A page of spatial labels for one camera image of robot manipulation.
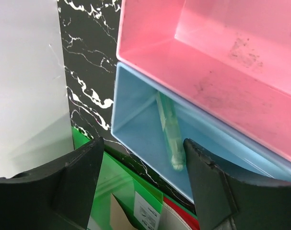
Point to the green plastic folder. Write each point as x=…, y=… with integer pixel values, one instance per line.
x=131, y=196

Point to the light blue drawer bin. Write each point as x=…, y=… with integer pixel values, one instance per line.
x=136, y=124

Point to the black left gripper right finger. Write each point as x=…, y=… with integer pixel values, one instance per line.
x=229, y=197

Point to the pink drawer bin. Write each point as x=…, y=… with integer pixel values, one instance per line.
x=231, y=58

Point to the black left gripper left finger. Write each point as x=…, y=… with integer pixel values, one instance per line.
x=57, y=195

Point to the black marble pattern mat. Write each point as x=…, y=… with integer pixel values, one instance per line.
x=89, y=31

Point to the green transparent highlighter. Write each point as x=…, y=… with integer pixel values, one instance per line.
x=171, y=131

